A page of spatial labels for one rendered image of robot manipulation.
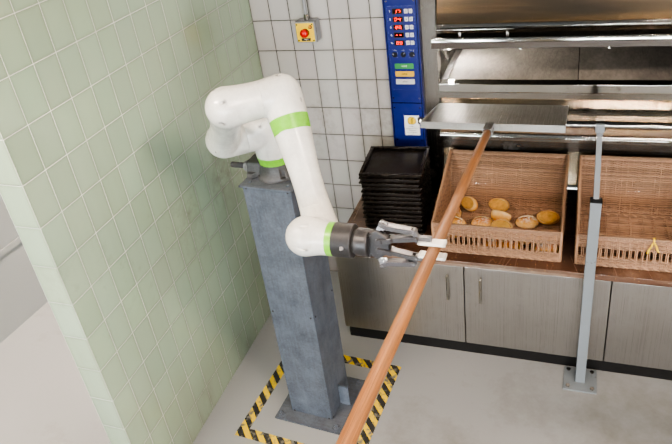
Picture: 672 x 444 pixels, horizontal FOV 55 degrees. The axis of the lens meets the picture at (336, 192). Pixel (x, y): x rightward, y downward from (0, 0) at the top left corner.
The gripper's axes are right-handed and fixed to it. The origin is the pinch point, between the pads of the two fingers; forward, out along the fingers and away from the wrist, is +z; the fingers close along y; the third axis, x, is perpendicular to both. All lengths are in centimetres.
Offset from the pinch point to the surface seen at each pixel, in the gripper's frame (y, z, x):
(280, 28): -30, -105, -149
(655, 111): 9, 64, -156
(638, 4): -38, 52, -148
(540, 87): -2, 16, -153
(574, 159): 34, 33, -160
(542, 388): 122, 26, -103
